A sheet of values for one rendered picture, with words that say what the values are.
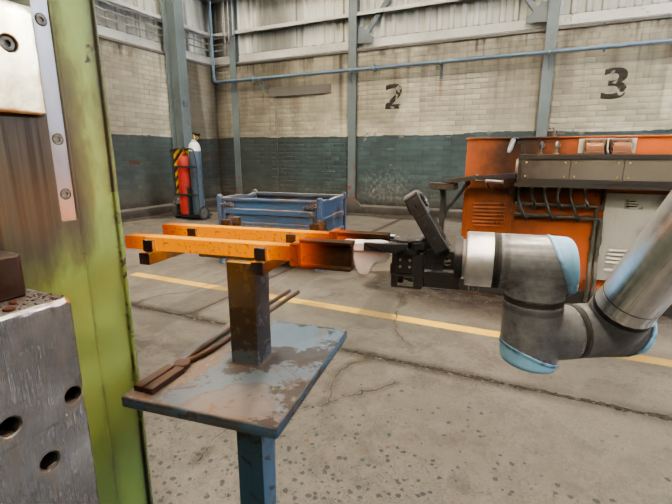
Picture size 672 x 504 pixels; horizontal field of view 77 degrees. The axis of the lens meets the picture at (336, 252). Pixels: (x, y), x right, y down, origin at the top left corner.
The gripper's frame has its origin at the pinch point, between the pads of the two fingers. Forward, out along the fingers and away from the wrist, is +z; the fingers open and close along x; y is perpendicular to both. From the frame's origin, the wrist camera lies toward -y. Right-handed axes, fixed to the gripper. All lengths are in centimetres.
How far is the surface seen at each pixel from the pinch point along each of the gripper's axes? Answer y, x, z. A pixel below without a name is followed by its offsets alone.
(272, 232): -0.6, -1.5, 14.1
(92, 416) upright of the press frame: 39, -12, 52
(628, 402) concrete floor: 97, 137, -97
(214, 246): -0.1, -13.4, 18.8
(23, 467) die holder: 27, -37, 36
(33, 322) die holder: 7.6, -32.8, 35.1
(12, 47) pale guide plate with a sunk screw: -32, -17, 51
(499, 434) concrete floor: 97, 94, -39
